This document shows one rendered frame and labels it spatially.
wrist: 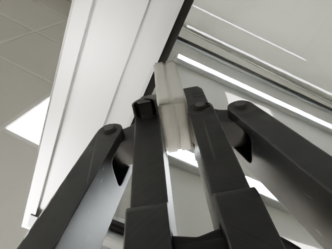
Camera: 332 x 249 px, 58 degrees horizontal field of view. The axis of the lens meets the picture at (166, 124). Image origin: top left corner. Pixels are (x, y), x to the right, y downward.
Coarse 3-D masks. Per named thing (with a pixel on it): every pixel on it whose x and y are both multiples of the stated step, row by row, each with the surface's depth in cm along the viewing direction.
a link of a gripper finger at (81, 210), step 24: (96, 144) 13; (72, 168) 12; (96, 168) 11; (72, 192) 10; (96, 192) 11; (120, 192) 13; (48, 216) 10; (72, 216) 9; (96, 216) 11; (24, 240) 9; (48, 240) 9; (72, 240) 9; (96, 240) 11
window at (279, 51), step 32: (224, 0) 23; (256, 0) 23; (288, 0) 23; (320, 0) 22; (192, 32) 25; (224, 32) 25; (256, 32) 24; (288, 32) 24; (320, 32) 24; (192, 64) 26; (224, 64) 26; (256, 64) 26; (288, 64) 25; (320, 64) 25; (224, 96) 28; (256, 96) 27; (288, 96) 27; (320, 96) 26; (320, 128) 28; (192, 160) 32; (128, 192) 35; (192, 192) 34; (192, 224) 37; (288, 224) 35
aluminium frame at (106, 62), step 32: (96, 0) 24; (128, 0) 23; (160, 0) 23; (192, 0) 23; (96, 32) 24; (128, 32) 24; (160, 32) 24; (64, 64) 26; (96, 64) 26; (128, 64) 26; (64, 96) 28; (96, 96) 27; (128, 96) 27; (64, 128) 30; (96, 128) 29; (64, 160) 32; (32, 192) 35; (32, 224) 38
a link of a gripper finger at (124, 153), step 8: (144, 96) 18; (152, 96) 18; (128, 128) 15; (128, 136) 14; (120, 144) 14; (128, 144) 14; (120, 152) 14; (128, 152) 14; (120, 160) 14; (128, 160) 14; (120, 168) 14
